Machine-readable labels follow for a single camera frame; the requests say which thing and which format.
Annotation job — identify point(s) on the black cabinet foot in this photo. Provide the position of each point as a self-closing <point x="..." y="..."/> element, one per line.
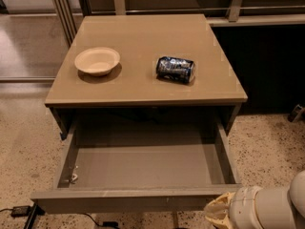
<point x="35" y="211"/>

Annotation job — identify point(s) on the grey drawer cabinet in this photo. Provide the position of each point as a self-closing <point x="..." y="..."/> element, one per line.
<point x="141" y="40"/>

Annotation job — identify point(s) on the grey top drawer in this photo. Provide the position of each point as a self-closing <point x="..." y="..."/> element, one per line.
<point x="140" y="167"/>

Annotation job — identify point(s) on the crushed blue soda can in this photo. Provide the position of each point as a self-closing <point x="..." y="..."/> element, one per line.
<point x="177" y="69"/>

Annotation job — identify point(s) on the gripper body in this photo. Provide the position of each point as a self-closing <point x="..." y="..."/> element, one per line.
<point x="242" y="208"/>

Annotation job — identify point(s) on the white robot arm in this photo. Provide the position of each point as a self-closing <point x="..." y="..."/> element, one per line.
<point x="260" y="208"/>

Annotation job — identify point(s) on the white paper bowl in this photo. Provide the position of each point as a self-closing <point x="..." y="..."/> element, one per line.
<point x="97" y="61"/>

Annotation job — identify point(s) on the wooden metal-framed bench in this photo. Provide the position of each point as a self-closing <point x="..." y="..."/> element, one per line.
<point x="220" y="13"/>

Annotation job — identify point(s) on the dark object on floor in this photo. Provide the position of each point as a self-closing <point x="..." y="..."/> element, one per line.
<point x="296" y="113"/>

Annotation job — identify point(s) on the black power adapter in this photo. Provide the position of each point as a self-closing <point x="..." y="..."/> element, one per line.
<point x="20" y="211"/>

